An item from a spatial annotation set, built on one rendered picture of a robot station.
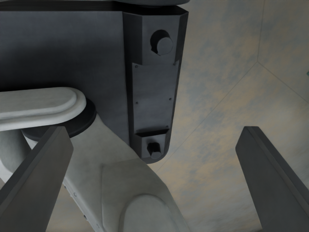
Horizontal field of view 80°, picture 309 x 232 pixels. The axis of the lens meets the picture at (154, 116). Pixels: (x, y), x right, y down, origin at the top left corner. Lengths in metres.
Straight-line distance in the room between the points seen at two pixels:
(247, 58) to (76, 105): 0.71
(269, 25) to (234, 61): 0.17
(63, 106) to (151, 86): 0.24
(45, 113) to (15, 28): 0.19
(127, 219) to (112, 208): 0.03
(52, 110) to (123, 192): 0.20
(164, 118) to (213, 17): 0.38
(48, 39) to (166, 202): 0.39
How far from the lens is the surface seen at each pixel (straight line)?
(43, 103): 0.39
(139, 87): 0.50
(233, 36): 0.80
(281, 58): 1.02
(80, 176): 0.32
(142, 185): 0.26
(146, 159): 0.71
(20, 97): 0.43
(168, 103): 0.56
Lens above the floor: 0.62
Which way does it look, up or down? 48 degrees down
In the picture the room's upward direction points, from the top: 158 degrees clockwise
